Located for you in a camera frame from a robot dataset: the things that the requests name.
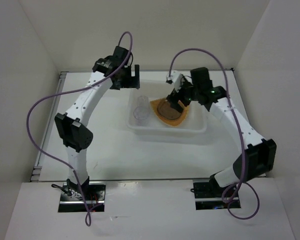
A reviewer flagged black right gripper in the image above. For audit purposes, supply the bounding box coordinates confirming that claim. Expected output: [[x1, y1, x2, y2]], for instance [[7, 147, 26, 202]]
[[167, 75, 200, 113]]

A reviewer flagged clear glass dish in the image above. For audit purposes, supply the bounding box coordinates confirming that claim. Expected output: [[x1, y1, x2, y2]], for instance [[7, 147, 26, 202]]
[[156, 99, 183, 121]]

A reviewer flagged orange woven triangular plate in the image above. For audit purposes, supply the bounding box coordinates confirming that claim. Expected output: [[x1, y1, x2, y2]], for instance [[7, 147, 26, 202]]
[[149, 98, 190, 128]]

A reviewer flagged clear plastic cup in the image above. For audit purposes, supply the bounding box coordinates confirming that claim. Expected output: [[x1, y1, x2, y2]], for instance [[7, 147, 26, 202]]
[[137, 95, 150, 108], [133, 106, 150, 126]]

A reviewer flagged clear plastic cup front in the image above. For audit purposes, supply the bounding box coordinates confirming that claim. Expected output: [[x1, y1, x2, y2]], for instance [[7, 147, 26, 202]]
[[133, 106, 150, 126]]

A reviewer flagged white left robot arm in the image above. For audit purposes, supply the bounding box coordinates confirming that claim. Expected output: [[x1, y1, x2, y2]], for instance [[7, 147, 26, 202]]
[[54, 46, 140, 200]]

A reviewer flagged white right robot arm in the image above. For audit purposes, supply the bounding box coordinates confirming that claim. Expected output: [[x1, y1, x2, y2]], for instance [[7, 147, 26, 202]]
[[166, 67, 277, 197]]

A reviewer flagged translucent white plastic bin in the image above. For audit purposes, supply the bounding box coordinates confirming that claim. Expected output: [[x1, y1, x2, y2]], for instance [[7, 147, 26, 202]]
[[125, 80, 208, 136]]

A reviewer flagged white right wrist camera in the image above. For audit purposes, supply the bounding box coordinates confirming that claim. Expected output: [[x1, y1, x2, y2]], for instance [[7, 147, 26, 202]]
[[166, 70, 183, 92]]

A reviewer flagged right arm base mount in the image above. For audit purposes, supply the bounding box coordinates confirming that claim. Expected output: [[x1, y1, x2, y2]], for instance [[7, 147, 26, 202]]
[[190, 179, 229, 211]]

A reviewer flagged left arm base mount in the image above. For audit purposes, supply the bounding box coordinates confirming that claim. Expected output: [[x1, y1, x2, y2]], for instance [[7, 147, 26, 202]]
[[51, 183, 106, 213]]

